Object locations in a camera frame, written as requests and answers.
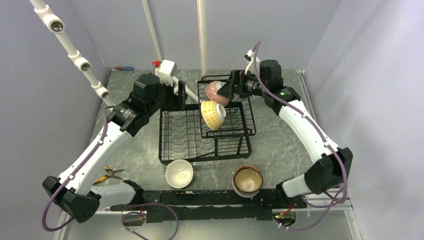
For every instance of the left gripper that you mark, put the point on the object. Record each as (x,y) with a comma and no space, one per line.
(176,101)

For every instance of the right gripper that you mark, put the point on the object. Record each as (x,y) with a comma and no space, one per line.
(238,78)

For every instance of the red patterned bowl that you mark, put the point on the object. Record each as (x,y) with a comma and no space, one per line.
(211,91)

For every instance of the blue yellow patterned bowl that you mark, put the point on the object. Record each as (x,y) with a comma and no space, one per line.
(213,113)

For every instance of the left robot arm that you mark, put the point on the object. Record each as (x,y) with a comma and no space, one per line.
(73,190)

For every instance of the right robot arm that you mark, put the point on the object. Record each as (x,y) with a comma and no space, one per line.
(330,163)

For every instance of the red blue screwdriver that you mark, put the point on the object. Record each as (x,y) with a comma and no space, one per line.
(124,68)

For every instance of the brown glazed bowl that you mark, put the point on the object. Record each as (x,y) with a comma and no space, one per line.
(247,181)

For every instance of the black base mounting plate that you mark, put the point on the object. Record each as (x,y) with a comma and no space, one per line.
(170,213)

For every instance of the black wire dish rack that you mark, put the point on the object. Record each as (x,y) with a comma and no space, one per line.
(189,134)

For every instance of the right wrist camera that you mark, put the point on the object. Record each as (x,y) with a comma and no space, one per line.
(250,59)

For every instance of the yellow handled pliers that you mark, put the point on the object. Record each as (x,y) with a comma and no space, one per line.
(110,173)

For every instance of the aluminium rail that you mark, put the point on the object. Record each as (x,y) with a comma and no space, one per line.
(328,200)

